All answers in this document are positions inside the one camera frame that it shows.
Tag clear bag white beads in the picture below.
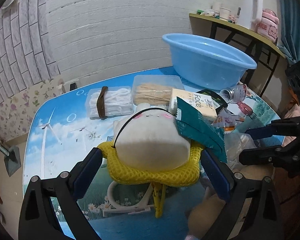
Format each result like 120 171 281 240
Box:
224 133 256 171

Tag teal foil snack packet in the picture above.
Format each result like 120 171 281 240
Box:
175 97 228 163

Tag beige face tissue pack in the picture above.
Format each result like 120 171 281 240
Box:
168 88 217 122

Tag white plush toy yellow hat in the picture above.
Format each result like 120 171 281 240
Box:
98 103 203 218

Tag yellow side table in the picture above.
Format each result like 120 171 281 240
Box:
189 13 286 96

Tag beige plush toy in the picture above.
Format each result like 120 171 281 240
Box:
185 187 225 239

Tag pink cartoon lunch jar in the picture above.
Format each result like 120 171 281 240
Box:
256 9 279 43

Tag small clear glass jar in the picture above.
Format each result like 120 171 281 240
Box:
220 84 247 103

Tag grey dustpan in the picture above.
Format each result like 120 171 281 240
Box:
0 139 21 177

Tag white orange snack packet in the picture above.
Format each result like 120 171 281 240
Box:
212 108 243 132

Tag white electric kettle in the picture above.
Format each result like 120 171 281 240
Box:
237 0 263 31

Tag white plastic hook hanger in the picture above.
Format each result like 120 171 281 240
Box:
98 181 154 218

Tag black green cologne bottle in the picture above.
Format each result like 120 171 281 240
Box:
197 89 228 114

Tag white paper cup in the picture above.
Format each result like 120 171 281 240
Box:
219 7 231 21

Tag blue plastic basin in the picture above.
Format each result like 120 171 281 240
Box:
162 33 257 90

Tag clear box wooden toothpicks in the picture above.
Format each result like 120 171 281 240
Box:
132 75 184 105

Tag clear box white cotton swabs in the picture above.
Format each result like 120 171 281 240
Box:
85 86 134 119

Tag black wall plug charger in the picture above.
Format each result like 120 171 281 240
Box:
69 82 77 91

